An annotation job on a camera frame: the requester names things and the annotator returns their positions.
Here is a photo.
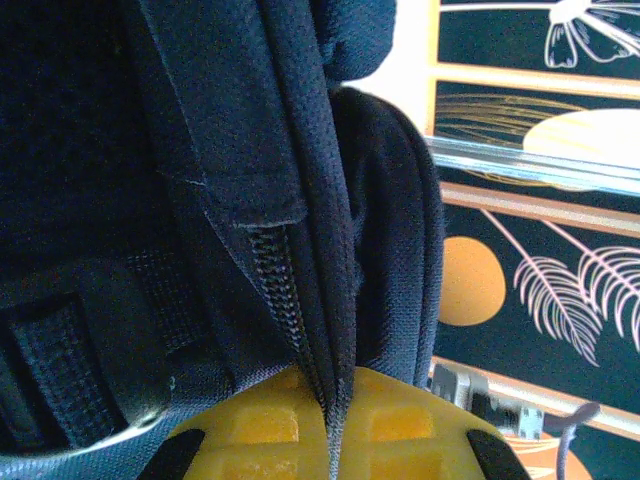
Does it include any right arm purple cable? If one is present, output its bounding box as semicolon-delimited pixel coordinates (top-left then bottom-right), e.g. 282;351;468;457
549;401;602;480

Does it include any navy blue backpack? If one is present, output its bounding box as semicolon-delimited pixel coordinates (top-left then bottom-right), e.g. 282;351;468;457
0;0;446;480

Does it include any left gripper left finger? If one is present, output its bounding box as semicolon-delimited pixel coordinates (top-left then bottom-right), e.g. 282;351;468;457
144;367;334;480

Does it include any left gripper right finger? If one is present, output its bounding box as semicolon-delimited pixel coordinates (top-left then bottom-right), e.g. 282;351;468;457
344;367;534;480

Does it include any aluminium frame post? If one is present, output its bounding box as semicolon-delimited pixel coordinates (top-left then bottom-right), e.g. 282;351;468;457
424;135;640;194

